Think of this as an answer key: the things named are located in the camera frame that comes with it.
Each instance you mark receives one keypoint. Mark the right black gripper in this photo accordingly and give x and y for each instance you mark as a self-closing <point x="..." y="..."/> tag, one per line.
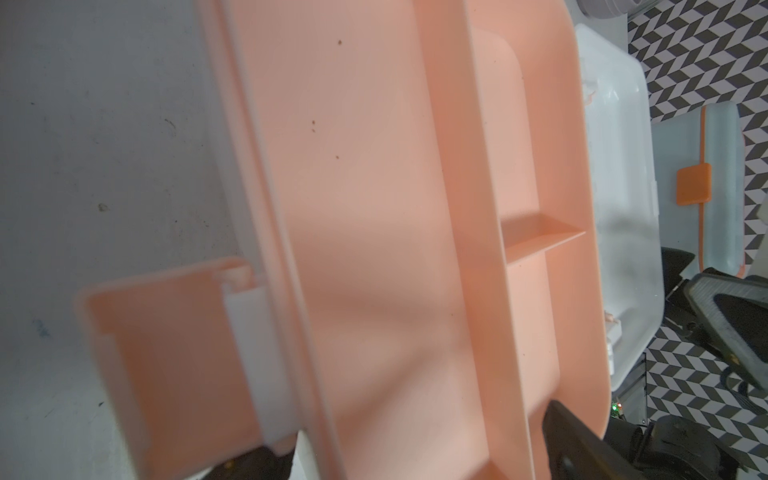
<point x="733" y="314"/>

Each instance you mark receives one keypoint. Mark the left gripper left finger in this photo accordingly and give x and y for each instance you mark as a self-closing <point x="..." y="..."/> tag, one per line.
<point x="259" y="464"/>

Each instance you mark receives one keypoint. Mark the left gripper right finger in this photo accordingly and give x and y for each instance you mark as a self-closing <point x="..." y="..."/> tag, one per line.
<point x="575" y="452"/>

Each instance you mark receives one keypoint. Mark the white first aid box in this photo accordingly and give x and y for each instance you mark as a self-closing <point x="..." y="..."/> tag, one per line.
<point x="195" y="362"/>

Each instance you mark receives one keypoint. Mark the small grey round bowl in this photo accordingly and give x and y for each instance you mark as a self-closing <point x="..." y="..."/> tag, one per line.
<point x="607" y="9"/>

